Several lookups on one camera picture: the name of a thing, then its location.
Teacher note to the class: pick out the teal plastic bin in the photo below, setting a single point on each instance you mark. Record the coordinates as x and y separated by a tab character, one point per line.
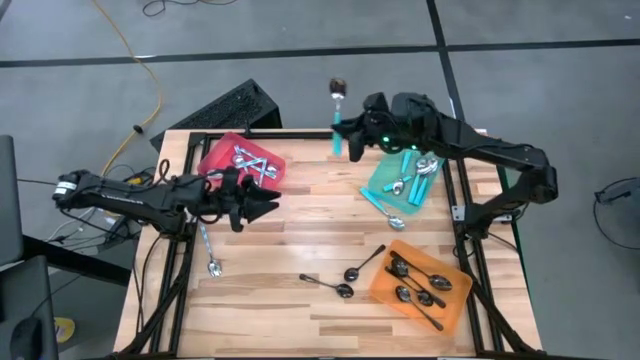
400	200

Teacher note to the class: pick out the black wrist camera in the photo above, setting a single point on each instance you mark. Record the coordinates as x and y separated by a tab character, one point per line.
375	102
231	176

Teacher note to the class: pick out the dark grey desk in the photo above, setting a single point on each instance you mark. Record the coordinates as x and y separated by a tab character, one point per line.
25	300

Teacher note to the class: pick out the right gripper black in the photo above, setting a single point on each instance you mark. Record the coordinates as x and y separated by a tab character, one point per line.
375	127

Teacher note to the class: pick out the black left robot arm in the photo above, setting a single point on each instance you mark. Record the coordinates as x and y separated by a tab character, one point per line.
125	195

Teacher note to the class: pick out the dark monitor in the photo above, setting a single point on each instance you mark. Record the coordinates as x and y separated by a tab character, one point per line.
10	200

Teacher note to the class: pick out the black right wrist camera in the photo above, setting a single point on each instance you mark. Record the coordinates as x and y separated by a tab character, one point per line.
375	102

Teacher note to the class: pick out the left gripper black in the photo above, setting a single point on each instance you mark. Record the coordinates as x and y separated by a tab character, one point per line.
227	197

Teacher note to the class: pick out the yellow round floor sticker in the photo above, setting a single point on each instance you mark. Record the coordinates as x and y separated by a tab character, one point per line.
65	330

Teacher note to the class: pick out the black computer mouse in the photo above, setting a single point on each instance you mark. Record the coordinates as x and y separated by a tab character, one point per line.
25	340

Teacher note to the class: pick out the black metal spoon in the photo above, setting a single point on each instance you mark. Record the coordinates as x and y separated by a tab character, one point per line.
441	283
425	299
351	274
404	293
345	290
400	267

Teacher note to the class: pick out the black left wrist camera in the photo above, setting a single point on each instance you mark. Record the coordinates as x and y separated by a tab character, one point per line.
231	176

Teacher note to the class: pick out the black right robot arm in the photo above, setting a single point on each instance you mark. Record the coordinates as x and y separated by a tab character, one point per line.
475	145

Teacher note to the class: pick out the orange plastic bin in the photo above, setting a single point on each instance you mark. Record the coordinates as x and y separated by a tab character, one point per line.
450	310

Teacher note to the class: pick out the pink plastic bin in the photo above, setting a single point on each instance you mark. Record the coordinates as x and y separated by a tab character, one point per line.
220	157

